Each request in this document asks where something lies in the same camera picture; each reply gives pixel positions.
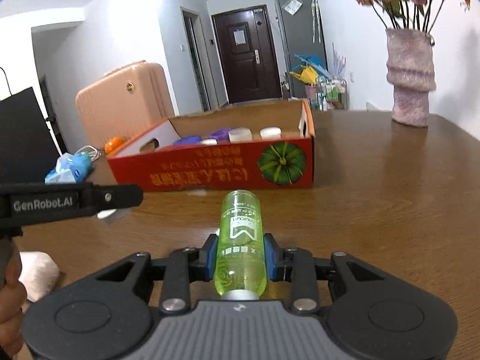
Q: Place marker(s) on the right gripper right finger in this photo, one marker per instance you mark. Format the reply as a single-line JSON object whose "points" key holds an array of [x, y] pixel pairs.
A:
{"points": [[299, 268]]}

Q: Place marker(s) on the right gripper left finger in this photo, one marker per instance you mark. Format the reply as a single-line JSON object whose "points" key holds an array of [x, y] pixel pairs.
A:
{"points": [[138, 273]]}

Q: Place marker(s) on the green spray bottle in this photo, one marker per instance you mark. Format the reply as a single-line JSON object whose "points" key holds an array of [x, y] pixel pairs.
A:
{"points": [[240, 273]]}

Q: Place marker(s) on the white round lid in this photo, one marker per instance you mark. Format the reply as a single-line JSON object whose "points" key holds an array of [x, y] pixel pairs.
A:
{"points": [[111, 216]]}

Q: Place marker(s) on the white bottle cap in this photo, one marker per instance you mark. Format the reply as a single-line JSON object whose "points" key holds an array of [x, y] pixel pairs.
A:
{"points": [[270, 133]]}

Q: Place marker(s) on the purple plastic lid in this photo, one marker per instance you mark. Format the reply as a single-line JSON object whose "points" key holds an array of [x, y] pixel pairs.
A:
{"points": [[220, 135]]}

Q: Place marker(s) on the person's left hand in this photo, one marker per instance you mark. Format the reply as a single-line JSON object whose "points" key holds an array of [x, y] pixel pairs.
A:
{"points": [[13, 297]]}

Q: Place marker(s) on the black paper bag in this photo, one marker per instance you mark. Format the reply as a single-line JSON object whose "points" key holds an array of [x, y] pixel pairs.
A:
{"points": [[27, 150]]}

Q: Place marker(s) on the blue tissue pack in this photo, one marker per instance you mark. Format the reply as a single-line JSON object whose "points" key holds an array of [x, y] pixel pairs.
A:
{"points": [[70, 169]]}

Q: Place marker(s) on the orange fruit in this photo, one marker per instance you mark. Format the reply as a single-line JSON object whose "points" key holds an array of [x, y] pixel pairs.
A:
{"points": [[113, 144]]}

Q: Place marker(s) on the red orange cardboard box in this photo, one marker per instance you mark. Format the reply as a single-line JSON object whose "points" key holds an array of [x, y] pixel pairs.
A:
{"points": [[151, 161]]}

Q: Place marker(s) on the blue round lid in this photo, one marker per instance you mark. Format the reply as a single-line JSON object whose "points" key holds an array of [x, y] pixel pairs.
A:
{"points": [[188, 140]]}

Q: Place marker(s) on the pink suitcase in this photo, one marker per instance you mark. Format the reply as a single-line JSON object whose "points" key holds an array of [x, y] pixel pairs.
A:
{"points": [[125, 102]]}

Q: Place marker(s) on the metal storage cart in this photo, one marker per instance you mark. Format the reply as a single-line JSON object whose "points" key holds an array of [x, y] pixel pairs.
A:
{"points": [[332, 94]]}

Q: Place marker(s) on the yellow watering can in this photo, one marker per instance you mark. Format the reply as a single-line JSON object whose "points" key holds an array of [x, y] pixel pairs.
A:
{"points": [[306, 74]]}

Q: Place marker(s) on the pink textured vase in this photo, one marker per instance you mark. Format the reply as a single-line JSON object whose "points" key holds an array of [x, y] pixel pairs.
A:
{"points": [[410, 69]]}

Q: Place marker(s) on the dark brown door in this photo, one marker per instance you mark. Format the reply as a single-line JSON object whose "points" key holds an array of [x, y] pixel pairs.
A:
{"points": [[247, 54]]}

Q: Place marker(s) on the grey refrigerator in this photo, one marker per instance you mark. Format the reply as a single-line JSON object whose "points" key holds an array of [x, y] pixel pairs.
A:
{"points": [[301, 34]]}

